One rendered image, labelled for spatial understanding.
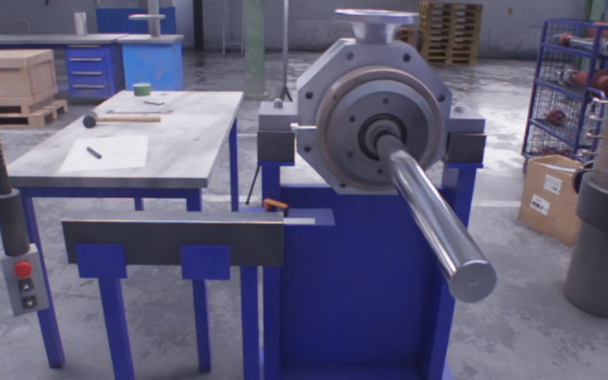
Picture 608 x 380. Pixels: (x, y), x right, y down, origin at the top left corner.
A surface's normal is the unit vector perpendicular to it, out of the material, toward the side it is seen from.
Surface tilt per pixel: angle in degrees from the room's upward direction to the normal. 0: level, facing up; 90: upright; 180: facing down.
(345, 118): 90
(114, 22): 90
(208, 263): 90
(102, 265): 90
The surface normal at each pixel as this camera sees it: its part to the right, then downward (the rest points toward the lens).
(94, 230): 0.03, 0.37
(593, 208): -0.93, 0.11
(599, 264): -0.72, 0.24
